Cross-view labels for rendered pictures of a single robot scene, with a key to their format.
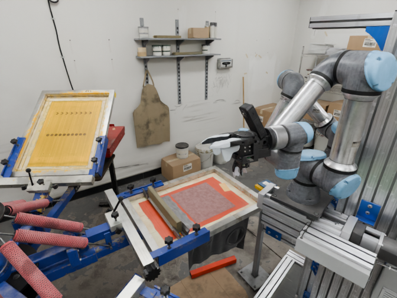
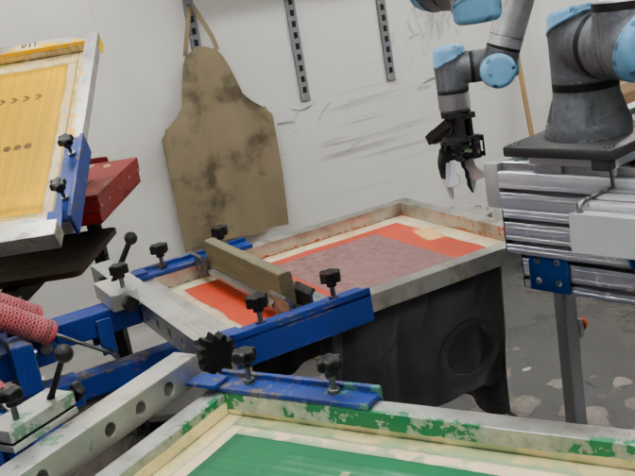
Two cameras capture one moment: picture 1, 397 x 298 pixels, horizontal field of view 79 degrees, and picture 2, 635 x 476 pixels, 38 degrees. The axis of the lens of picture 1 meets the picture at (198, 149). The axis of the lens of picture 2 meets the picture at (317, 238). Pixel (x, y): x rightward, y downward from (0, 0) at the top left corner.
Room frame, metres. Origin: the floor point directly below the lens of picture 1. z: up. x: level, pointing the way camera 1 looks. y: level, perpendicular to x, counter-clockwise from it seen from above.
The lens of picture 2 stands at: (-0.72, -0.18, 1.61)
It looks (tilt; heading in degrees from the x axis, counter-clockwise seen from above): 16 degrees down; 7
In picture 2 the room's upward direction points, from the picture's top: 10 degrees counter-clockwise
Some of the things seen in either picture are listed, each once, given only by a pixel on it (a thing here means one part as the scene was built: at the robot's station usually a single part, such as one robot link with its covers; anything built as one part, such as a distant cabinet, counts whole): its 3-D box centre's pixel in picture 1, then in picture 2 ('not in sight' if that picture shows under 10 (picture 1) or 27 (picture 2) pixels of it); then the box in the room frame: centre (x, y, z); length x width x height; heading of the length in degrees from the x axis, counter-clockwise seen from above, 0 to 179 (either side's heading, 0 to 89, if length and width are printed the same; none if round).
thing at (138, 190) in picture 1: (143, 192); (196, 268); (1.38, 0.38, 0.97); 0.30 x 0.05 x 0.07; 123
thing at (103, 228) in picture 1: (104, 230); (94, 321); (0.97, 0.50, 1.02); 0.17 x 0.06 x 0.05; 123
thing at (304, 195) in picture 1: (304, 186); (587, 106); (0.95, -0.50, 1.31); 0.15 x 0.15 x 0.10
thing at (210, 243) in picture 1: (216, 236); (410, 350); (1.15, -0.12, 0.79); 0.46 x 0.09 x 0.33; 123
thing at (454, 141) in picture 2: (241, 159); (460, 135); (1.46, -0.30, 1.19); 0.09 x 0.08 x 0.12; 33
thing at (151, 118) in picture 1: (151, 109); (217, 124); (3.21, 0.65, 1.06); 0.53 x 0.07 x 1.05; 123
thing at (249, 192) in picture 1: (194, 201); (335, 263); (1.28, 0.03, 0.97); 0.79 x 0.58 x 0.04; 123
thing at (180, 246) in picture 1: (183, 245); (300, 324); (0.91, 0.08, 0.97); 0.30 x 0.05 x 0.07; 123
